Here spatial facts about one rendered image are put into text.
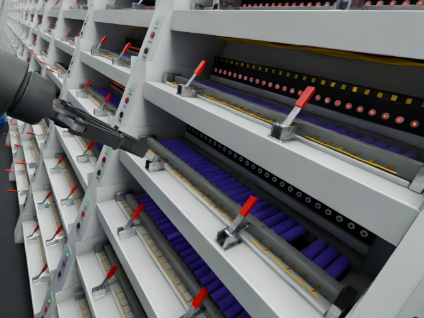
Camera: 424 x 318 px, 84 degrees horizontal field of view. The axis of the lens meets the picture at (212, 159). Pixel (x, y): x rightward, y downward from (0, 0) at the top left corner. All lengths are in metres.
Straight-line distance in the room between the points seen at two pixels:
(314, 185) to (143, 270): 0.41
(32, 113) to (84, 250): 0.54
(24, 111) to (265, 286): 0.42
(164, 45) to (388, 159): 0.56
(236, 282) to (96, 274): 0.52
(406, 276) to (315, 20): 0.32
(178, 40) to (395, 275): 0.65
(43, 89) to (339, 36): 0.42
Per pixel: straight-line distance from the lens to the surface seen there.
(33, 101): 0.43
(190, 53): 0.74
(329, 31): 0.40
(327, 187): 0.32
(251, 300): 0.38
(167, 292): 0.56
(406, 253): 0.30
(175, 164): 0.58
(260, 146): 0.36
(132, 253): 0.62
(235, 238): 0.40
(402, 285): 0.31
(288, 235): 0.44
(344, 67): 0.58
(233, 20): 0.52
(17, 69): 0.43
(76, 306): 0.99
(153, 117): 0.72
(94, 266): 0.84
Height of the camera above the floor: 1.07
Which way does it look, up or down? 10 degrees down
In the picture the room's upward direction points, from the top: 25 degrees clockwise
